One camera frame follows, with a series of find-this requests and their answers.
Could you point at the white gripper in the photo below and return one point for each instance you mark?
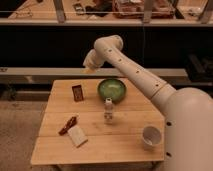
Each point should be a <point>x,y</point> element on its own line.
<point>92,62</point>

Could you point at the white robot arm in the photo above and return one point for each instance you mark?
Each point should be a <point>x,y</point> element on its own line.
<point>188,112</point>

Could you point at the green bowl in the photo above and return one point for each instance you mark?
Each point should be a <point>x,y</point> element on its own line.
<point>112,88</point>

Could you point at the small white bottle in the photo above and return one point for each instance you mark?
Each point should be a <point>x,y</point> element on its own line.
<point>108,113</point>

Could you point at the dark device on shelf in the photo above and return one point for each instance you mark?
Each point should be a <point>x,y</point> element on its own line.
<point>79,9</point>

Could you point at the red tray on shelf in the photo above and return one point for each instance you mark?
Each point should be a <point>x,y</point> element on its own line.
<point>135,8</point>

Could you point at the wooden table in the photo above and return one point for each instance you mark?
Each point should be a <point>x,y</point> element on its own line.
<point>118,142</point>

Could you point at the white cup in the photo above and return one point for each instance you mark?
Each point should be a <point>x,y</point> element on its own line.
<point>151,137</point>

